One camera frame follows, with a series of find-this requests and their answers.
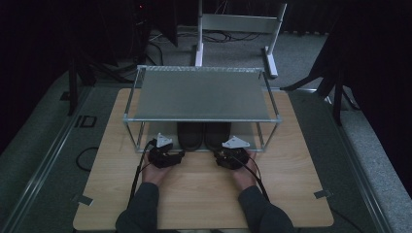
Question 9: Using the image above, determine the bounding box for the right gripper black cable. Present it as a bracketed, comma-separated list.
[232, 154, 271, 203]

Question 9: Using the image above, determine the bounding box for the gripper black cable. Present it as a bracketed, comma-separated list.
[126, 138, 158, 210]
[232, 154, 271, 203]

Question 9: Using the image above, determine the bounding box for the black slipper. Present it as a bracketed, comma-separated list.
[176, 121, 205, 152]
[203, 121, 232, 152]

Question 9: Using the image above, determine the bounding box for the white metal stand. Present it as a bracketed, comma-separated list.
[194, 0, 289, 79]

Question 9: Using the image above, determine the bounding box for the metal shoe rack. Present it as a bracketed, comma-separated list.
[121, 64, 284, 154]

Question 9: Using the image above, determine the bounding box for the black tripod stand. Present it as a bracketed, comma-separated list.
[66, 54, 137, 117]
[280, 54, 361, 127]

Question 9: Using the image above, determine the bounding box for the bundle of floor cables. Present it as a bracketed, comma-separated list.
[147, 27, 263, 66]

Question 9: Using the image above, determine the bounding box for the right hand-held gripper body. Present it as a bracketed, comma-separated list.
[221, 135, 251, 171]

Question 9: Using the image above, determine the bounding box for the black floor socket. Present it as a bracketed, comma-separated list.
[74, 115, 98, 128]

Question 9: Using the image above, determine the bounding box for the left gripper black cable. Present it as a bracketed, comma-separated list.
[126, 138, 158, 210]

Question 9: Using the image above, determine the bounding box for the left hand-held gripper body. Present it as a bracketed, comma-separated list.
[148, 132, 178, 169]

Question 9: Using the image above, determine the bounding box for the person's left hand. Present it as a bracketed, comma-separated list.
[141, 151, 173, 187]

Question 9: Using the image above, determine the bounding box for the person's right hand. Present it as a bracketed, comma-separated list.
[228, 150, 258, 191]

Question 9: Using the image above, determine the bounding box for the black cable loop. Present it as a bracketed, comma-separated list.
[75, 146, 99, 173]

